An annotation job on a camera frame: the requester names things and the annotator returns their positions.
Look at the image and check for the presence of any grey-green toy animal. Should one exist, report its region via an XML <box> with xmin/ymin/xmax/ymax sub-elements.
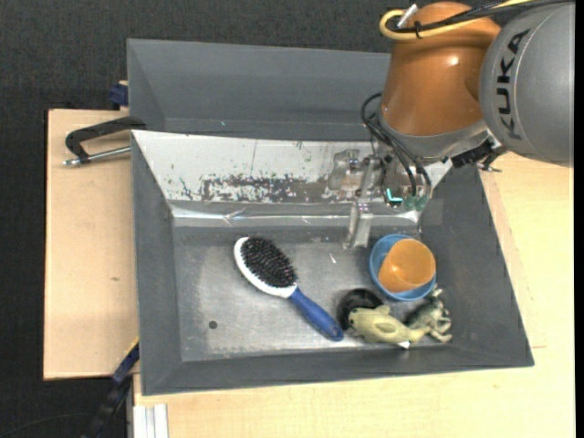
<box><xmin>404</xmin><ymin>287</ymin><xmax>454</xmax><ymax>344</ymax></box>

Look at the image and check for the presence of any blue bowl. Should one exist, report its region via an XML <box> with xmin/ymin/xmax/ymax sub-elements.
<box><xmin>369</xmin><ymin>233</ymin><xmax>438</xmax><ymax>303</ymax></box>

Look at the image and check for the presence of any orange cup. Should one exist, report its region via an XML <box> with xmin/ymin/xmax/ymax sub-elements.
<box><xmin>377</xmin><ymin>237</ymin><xmax>437</xmax><ymax>292</ymax></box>

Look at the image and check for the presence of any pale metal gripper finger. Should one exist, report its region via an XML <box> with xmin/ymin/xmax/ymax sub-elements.
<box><xmin>353</xmin><ymin>202</ymin><xmax>374</xmax><ymax>250</ymax></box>
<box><xmin>342</xmin><ymin>201</ymin><xmax>360</xmax><ymax>251</ymax></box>

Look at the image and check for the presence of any black round disc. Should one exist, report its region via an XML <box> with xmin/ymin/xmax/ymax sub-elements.
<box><xmin>336</xmin><ymin>287</ymin><xmax>385</xmax><ymax>332</ymax></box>

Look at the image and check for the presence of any white hairbrush with blue handle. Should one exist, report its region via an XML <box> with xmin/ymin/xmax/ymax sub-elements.
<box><xmin>233</xmin><ymin>235</ymin><xmax>345</xmax><ymax>343</ymax></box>

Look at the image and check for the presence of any grey metal bin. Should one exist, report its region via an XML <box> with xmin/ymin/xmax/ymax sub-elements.
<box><xmin>125</xmin><ymin>37</ymin><xmax>536</xmax><ymax>397</ymax></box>

